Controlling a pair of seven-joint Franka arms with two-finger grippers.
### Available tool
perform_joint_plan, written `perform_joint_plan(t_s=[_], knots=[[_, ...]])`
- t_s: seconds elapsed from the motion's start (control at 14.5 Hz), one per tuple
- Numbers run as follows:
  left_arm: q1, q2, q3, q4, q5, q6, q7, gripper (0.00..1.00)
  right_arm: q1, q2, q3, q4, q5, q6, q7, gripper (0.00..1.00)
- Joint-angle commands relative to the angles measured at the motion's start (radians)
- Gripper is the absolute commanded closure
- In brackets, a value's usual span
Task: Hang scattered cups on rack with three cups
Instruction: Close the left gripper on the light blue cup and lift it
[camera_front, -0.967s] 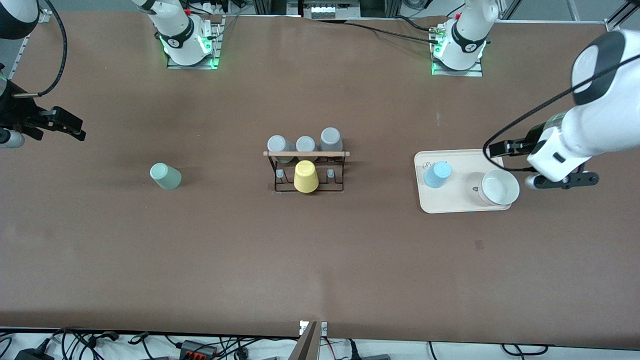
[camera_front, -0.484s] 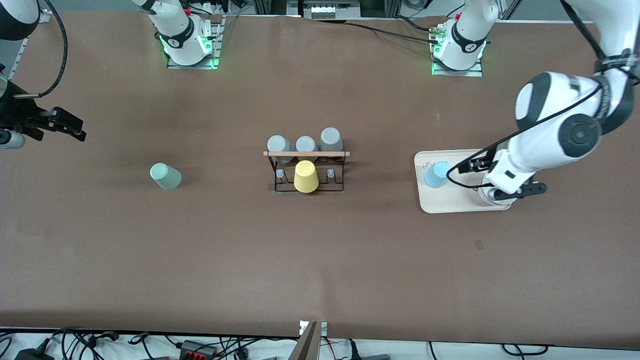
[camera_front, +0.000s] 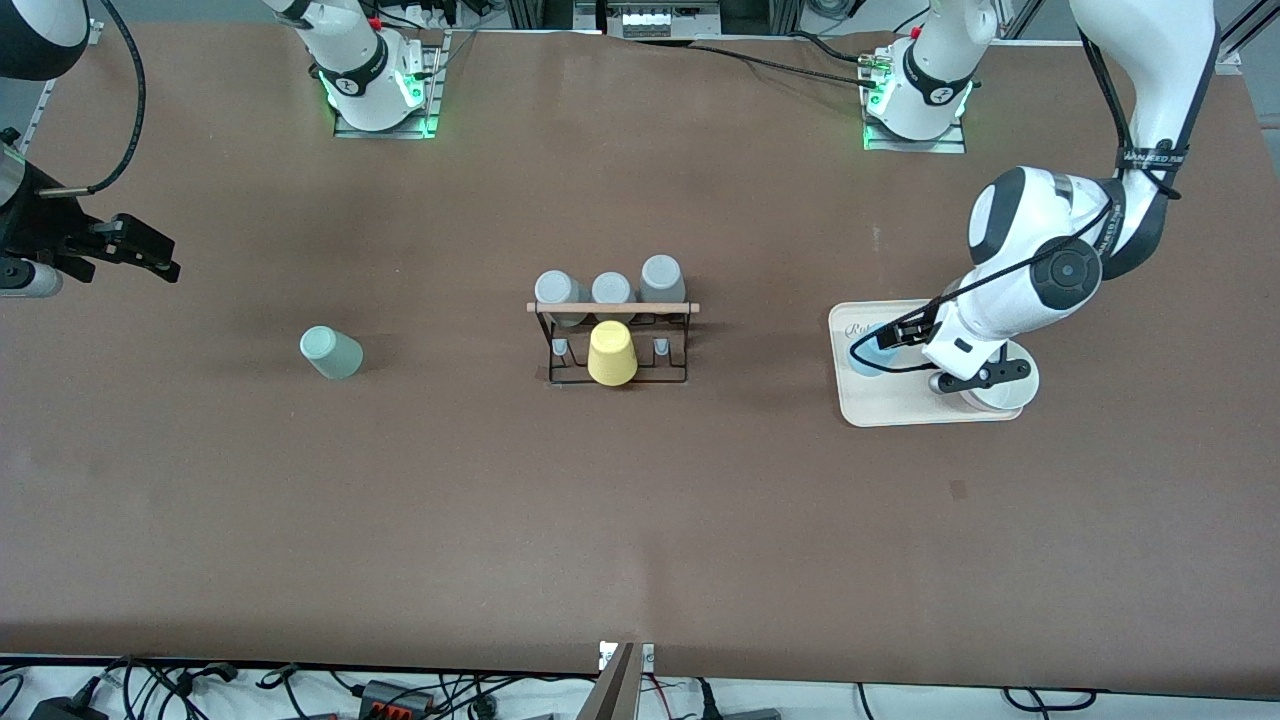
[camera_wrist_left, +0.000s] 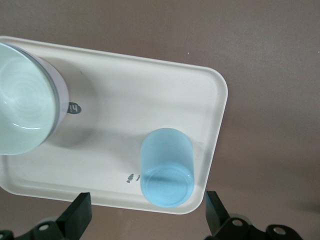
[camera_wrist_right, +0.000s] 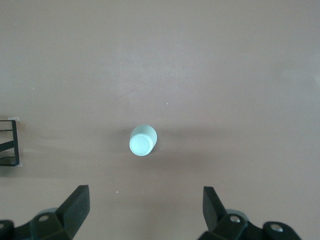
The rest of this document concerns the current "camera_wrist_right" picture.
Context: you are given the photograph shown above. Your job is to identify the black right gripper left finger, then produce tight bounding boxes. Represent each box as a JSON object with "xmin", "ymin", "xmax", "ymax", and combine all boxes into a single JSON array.
[{"xmin": 0, "ymin": 184, "xmax": 90, "ymax": 240}]

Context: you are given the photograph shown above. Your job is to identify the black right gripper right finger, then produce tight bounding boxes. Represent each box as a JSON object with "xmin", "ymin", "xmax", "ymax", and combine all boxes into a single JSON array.
[{"xmin": 198, "ymin": 186, "xmax": 300, "ymax": 240}]

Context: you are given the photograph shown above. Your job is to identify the pale green cup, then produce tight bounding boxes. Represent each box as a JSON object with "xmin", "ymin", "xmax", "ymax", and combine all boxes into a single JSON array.
[{"xmin": 129, "ymin": 124, "xmax": 159, "ymax": 158}]

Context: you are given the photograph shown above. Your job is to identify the black wire cup rack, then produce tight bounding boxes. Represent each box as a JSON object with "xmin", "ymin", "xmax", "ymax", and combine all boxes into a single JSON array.
[{"xmin": 0, "ymin": 119, "xmax": 21, "ymax": 167}]

